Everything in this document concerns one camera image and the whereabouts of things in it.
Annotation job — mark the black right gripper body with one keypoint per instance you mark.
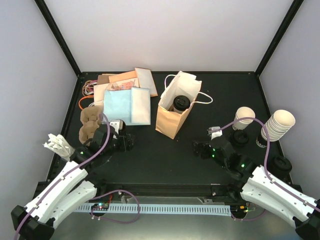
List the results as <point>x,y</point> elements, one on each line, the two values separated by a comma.
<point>205,154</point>

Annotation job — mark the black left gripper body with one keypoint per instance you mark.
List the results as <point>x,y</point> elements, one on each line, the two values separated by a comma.
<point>123,146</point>

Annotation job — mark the brown paper takeout bag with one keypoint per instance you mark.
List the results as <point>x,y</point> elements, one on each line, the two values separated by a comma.
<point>168,122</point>

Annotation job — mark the single white paper cup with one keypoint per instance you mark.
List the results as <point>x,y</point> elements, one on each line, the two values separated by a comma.
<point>177,109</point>

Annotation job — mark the black plastic cup lid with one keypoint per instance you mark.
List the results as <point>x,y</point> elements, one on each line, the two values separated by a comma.
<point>182,102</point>

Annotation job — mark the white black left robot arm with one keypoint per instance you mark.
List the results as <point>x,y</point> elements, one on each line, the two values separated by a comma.
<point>77,183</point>

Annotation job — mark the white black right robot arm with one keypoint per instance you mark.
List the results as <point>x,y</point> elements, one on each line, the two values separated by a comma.
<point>256,185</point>

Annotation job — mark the stack of black lids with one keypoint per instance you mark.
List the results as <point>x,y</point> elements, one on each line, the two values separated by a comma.
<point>280,166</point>
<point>239,138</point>

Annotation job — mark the short white cup stack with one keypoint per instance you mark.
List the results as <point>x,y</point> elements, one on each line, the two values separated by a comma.
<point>244,116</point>

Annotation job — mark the brown white flat paper bag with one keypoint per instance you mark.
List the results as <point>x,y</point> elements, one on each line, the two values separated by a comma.
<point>146,80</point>

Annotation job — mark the tall white cup stack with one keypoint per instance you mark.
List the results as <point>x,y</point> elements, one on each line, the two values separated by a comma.
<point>276,127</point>

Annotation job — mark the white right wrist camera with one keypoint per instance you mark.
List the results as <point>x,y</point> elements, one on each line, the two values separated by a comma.
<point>214,132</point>

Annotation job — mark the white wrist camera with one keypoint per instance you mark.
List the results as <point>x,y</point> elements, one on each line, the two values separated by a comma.
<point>214,132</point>
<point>117,127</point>

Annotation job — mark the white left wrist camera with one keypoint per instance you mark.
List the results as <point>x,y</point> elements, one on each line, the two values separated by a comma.
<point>117,127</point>

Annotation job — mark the black enclosure frame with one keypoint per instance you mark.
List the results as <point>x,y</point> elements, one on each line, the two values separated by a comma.
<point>293,9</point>

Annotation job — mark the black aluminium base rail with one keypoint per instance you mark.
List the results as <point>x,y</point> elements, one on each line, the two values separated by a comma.
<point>226,192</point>

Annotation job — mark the light blue cable duct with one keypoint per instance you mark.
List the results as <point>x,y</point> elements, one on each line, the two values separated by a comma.
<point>164,209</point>

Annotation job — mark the bundle of bag handles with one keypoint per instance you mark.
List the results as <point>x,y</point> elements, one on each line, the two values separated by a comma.
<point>87,91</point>

